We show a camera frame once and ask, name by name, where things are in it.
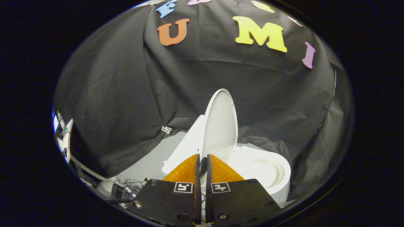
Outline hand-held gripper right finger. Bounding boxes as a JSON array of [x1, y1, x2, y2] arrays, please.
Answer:
[[205, 154, 281, 225]]

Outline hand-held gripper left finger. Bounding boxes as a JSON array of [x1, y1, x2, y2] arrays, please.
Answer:
[[128, 154, 202, 226]]

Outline white toilet lid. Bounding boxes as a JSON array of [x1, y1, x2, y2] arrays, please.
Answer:
[[201, 89, 238, 165]]

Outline white toilet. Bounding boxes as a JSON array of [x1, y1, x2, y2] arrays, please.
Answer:
[[162, 114, 291, 206]]

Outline black electronic device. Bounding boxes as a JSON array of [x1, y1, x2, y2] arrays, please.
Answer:
[[110, 184, 140, 200]]

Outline white cluttered equipment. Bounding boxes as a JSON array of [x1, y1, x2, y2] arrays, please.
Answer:
[[51, 110, 75, 164]]

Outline black backdrop cloth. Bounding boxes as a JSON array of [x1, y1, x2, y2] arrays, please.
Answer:
[[53, 0, 354, 201]]

